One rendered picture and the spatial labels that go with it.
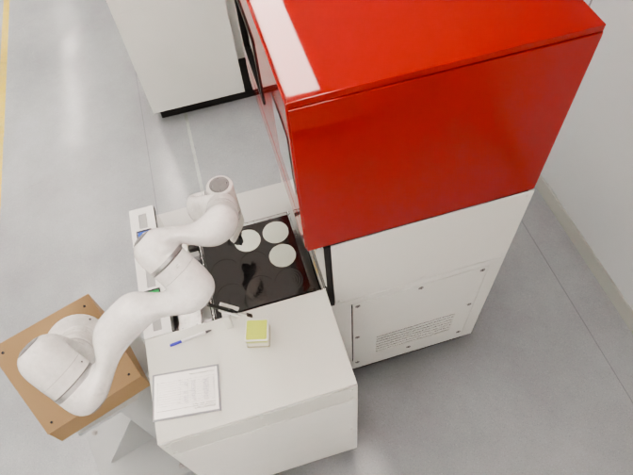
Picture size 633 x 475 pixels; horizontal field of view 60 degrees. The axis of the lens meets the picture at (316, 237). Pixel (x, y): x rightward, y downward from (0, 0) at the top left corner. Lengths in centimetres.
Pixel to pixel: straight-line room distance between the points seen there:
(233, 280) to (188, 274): 68
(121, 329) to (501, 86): 107
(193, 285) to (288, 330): 55
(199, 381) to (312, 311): 42
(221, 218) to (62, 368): 52
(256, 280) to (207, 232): 67
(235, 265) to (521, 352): 154
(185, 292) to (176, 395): 53
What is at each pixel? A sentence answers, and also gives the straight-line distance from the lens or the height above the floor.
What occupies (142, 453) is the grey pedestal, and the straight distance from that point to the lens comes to 283.
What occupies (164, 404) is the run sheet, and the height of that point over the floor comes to 97.
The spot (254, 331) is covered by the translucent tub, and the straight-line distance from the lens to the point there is 175.
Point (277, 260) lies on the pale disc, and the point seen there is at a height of 90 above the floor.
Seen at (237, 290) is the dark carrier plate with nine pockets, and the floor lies 90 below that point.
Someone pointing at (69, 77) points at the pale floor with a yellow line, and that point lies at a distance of 455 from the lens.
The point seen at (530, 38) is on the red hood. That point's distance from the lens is 137.
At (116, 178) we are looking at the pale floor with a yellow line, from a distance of 370.
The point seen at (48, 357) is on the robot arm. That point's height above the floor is 141.
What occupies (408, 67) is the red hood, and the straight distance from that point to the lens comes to 125.
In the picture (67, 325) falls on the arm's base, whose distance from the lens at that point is 187.
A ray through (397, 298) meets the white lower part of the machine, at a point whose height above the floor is 73.
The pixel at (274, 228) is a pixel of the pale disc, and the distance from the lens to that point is 209.
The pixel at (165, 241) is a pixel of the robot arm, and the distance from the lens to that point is 133.
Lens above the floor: 262
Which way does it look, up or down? 57 degrees down
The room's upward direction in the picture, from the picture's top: 6 degrees counter-clockwise
